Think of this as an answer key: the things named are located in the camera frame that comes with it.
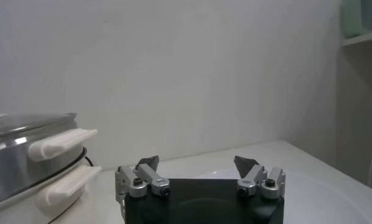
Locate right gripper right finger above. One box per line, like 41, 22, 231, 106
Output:
233, 155, 286, 200

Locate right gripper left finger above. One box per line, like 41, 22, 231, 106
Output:
114, 155, 172, 203

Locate stainless steel steamer basket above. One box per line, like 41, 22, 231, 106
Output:
0, 112, 99, 206

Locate white plate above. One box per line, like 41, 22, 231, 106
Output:
194, 169, 372, 224

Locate white electric cooker base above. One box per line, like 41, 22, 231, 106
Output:
0, 145, 103, 224

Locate black cooker power cord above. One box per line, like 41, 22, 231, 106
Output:
83, 155, 96, 168

